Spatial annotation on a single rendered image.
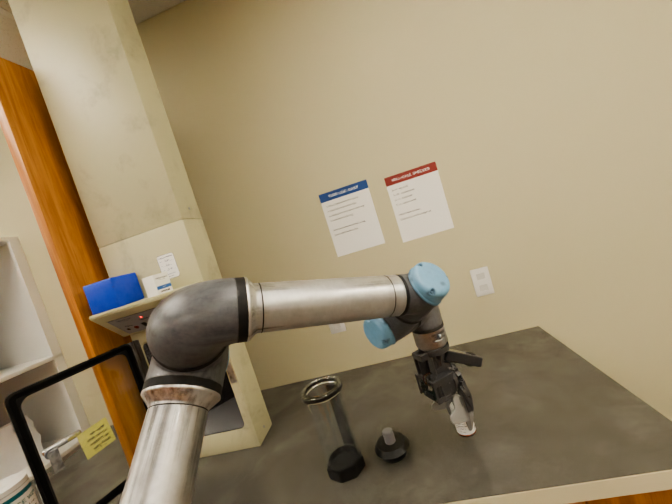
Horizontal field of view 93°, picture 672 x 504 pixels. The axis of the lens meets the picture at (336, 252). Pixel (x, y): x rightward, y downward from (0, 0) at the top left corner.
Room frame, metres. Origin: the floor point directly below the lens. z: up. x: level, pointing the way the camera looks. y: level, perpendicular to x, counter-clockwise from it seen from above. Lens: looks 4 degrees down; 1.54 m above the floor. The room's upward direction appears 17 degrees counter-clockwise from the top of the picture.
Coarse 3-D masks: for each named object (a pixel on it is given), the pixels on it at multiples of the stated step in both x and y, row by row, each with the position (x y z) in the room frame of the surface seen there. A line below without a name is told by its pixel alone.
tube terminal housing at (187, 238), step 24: (144, 240) 1.03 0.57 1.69; (168, 240) 1.01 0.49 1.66; (192, 240) 1.01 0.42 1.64; (120, 264) 1.05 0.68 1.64; (144, 264) 1.03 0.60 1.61; (192, 264) 1.00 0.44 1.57; (216, 264) 1.10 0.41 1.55; (144, 288) 1.04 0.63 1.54; (144, 336) 1.05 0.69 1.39; (240, 360) 1.05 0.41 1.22; (240, 384) 1.01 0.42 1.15; (240, 408) 1.00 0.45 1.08; (264, 408) 1.09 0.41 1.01; (240, 432) 1.01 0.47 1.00; (264, 432) 1.05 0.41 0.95
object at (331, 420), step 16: (320, 384) 0.83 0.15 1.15; (336, 384) 0.78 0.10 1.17; (336, 400) 0.76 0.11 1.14; (320, 416) 0.75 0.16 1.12; (336, 416) 0.75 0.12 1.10; (320, 432) 0.76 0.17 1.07; (336, 432) 0.75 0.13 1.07; (352, 432) 0.78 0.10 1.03; (336, 448) 0.75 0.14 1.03; (352, 448) 0.76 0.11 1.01; (336, 464) 0.75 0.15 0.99; (352, 464) 0.75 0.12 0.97
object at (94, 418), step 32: (64, 384) 0.87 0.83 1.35; (96, 384) 0.93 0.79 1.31; (128, 384) 1.00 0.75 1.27; (32, 416) 0.81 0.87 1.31; (64, 416) 0.85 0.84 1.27; (96, 416) 0.91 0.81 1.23; (128, 416) 0.97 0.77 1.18; (64, 448) 0.83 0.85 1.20; (96, 448) 0.89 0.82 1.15; (128, 448) 0.95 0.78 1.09; (64, 480) 0.82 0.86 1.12; (96, 480) 0.87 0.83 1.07
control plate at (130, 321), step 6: (144, 312) 0.94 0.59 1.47; (150, 312) 0.94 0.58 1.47; (120, 318) 0.95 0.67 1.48; (126, 318) 0.95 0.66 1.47; (132, 318) 0.96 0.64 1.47; (138, 318) 0.96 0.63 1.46; (144, 318) 0.96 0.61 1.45; (114, 324) 0.97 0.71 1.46; (120, 324) 0.97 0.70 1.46; (126, 324) 0.98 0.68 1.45; (132, 324) 0.98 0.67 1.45; (138, 324) 0.98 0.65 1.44; (126, 330) 1.00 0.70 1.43; (132, 330) 1.00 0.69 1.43; (138, 330) 1.01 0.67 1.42
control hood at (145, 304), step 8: (160, 296) 0.90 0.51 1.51; (128, 304) 0.92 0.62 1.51; (136, 304) 0.91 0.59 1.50; (144, 304) 0.91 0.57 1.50; (152, 304) 0.92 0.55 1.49; (104, 312) 0.93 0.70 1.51; (112, 312) 0.93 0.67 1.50; (120, 312) 0.93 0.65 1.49; (128, 312) 0.93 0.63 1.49; (136, 312) 0.94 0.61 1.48; (96, 320) 0.95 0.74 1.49; (104, 320) 0.95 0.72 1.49; (112, 328) 0.99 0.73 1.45
